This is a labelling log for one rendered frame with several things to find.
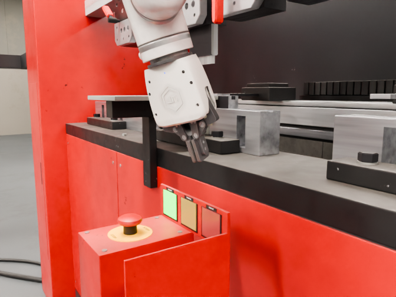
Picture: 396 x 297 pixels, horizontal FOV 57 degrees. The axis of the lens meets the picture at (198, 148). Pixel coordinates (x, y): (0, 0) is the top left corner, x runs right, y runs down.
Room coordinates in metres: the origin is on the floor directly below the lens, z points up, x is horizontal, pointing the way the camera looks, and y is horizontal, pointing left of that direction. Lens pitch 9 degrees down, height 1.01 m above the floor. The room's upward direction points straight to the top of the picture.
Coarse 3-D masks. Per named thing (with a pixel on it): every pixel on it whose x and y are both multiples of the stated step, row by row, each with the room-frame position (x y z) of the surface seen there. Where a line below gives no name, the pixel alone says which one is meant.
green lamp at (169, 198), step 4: (164, 192) 0.63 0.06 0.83; (168, 192) 0.62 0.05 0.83; (164, 196) 0.63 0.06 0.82; (168, 196) 0.62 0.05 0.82; (172, 196) 0.61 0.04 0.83; (164, 200) 0.63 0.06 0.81; (168, 200) 0.62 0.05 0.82; (172, 200) 0.61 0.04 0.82; (164, 204) 0.63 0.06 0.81; (168, 204) 0.62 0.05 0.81; (172, 204) 0.61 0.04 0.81; (164, 208) 0.64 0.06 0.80; (168, 208) 0.62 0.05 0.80; (172, 208) 0.61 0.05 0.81; (164, 212) 0.64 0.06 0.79; (168, 212) 0.62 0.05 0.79; (172, 212) 0.61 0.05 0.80; (172, 216) 0.61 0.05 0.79; (176, 216) 0.60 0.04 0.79
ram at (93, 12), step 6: (102, 0) 1.47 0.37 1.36; (108, 0) 1.41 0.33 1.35; (90, 6) 1.59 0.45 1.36; (96, 6) 1.53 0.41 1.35; (102, 6) 1.48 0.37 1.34; (108, 6) 1.48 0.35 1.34; (114, 6) 1.48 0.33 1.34; (90, 12) 1.59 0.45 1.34; (96, 12) 1.59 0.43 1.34; (102, 12) 1.59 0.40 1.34
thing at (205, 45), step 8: (208, 24) 0.93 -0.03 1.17; (216, 24) 0.93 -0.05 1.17; (192, 32) 0.99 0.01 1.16; (200, 32) 0.96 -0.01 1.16; (208, 32) 0.93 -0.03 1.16; (216, 32) 0.93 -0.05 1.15; (192, 40) 0.99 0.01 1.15; (200, 40) 0.96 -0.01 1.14; (208, 40) 0.93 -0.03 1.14; (216, 40) 0.93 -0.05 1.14; (192, 48) 0.99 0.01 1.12; (200, 48) 0.96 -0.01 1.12; (208, 48) 0.93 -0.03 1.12; (216, 48) 0.93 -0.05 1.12; (200, 56) 0.97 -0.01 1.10; (208, 56) 0.95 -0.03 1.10
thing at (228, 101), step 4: (220, 96) 0.88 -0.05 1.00; (224, 96) 0.87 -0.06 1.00; (228, 96) 0.86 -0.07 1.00; (232, 96) 0.88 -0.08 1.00; (236, 96) 0.87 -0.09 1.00; (216, 100) 0.90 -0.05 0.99; (220, 100) 0.88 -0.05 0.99; (224, 100) 0.87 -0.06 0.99; (228, 100) 0.86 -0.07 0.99; (232, 100) 0.86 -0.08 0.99; (236, 100) 0.87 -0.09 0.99; (216, 104) 0.90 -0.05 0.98; (220, 104) 0.88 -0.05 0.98; (224, 104) 0.87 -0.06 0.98; (228, 104) 0.86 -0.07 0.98; (232, 104) 0.86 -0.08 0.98; (236, 104) 0.87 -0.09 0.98
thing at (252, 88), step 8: (248, 88) 1.09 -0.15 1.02; (256, 88) 1.06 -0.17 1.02; (264, 88) 1.03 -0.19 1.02; (272, 88) 1.02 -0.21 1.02; (280, 88) 1.04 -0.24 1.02; (288, 88) 1.06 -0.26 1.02; (240, 96) 1.01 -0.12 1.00; (248, 96) 1.03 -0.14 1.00; (256, 96) 1.05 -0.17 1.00; (264, 96) 1.03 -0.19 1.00; (272, 96) 1.02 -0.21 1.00; (280, 96) 1.04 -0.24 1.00; (288, 96) 1.06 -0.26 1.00
